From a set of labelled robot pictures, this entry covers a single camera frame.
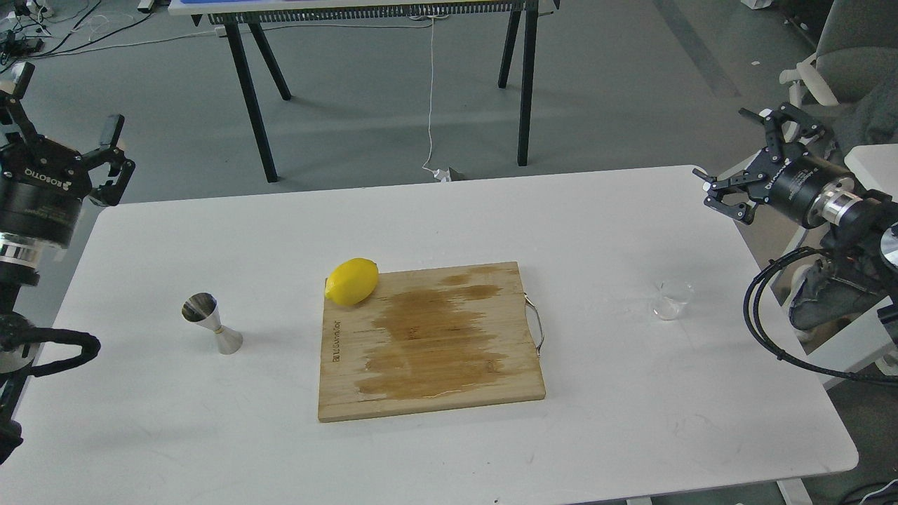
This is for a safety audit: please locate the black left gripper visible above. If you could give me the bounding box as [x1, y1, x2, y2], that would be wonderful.
[1, 62, 135, 248]

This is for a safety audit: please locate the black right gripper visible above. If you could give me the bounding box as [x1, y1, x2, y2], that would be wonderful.
[693, 105, 857, 229]

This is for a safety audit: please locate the small clear glass cup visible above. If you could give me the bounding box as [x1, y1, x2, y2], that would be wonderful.
[651, 279, 694, 321]

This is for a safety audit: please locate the steel double jigger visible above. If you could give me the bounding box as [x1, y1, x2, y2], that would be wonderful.
[182, 292, 244, 355]

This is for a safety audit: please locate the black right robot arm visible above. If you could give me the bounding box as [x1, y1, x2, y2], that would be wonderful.
[693, 102, 896, 387]

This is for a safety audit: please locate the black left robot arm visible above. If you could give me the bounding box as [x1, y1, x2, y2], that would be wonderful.
[1, 62, 135, 461]

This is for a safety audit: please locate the white office chair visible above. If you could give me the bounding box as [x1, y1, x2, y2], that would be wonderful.
[779, 1, 897, 107]

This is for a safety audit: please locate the black-legged background table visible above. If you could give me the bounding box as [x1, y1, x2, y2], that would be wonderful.
[168, 0, 562, 184]

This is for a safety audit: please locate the yellow lemon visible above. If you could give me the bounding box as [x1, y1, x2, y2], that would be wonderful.
[324, 257, 379, 307]

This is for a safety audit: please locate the bamboo cutting board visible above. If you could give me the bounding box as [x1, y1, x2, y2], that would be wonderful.
[317, 262, 546, 422]

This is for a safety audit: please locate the floor cables bundle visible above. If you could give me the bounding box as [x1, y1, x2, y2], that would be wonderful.
[0, 0, 169, 67]

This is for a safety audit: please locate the white hanging cable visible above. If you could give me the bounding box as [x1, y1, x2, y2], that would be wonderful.
[420, 15, 464, 182]

